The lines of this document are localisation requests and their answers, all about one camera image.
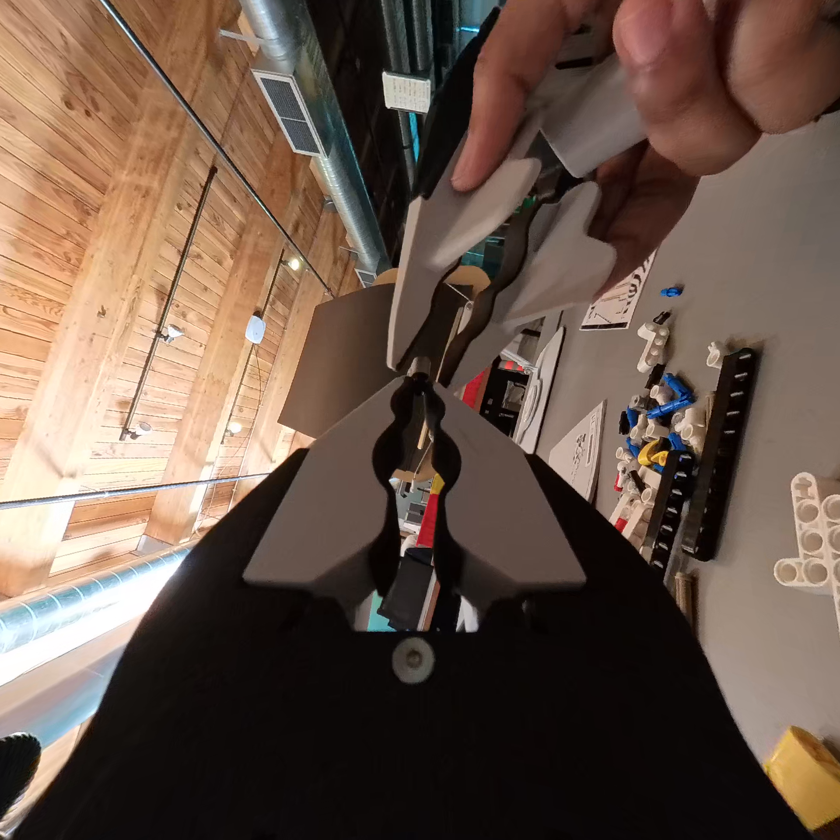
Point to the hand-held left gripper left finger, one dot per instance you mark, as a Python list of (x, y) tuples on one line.
[(315, 518)]

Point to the long black lego beam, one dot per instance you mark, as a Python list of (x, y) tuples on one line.
[(722, 459), (669, 512)]

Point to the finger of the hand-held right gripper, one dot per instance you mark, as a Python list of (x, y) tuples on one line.
[(433, 236), (558, 262)]

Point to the pile of small lego pieces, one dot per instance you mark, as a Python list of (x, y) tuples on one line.
[(656, 426)]

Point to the yellow lego panel piece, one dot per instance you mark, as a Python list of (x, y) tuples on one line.
[(807, 781)]

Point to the person's right hand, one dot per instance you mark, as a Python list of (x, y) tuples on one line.
[(722, 65)]

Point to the black track light rail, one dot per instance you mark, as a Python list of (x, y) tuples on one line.
[(170, 296)]

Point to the white bent lego liftarm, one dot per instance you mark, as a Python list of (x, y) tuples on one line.
[(653, 344)]

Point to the white ceiling vent grille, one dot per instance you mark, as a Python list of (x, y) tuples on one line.
[(289, 111)]

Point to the blue lego pin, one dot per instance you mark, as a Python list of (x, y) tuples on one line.
[(671, 292)]

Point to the white lego frame assembly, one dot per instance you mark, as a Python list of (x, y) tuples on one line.
[(630, 518)]

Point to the hanging white paper sign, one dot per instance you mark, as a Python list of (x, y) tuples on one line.
[(407, 92)]

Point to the small white lego pin connector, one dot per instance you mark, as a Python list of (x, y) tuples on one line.
[(717, 354)]

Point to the silver ventilation duct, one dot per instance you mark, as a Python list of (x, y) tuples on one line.
[(79, 604), (315, 131)]

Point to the lego instruction booklet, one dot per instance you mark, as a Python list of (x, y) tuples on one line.
[(581, 453)]

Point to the white wifi access point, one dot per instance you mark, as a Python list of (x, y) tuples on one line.
[(254, 329)]

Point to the zebra-striped sticker sheet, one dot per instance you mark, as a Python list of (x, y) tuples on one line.
[(617, 295)]

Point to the white monitor stand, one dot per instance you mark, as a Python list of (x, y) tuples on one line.
[(541, 394)]

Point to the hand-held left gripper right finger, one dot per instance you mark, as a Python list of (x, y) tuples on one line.
[(512, 518)]

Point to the white L-shaped lego liftarm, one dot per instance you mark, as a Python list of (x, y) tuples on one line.
[(814, 538)]

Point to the black monitor with wooden rim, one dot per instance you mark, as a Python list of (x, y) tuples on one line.
[(341, 361)]

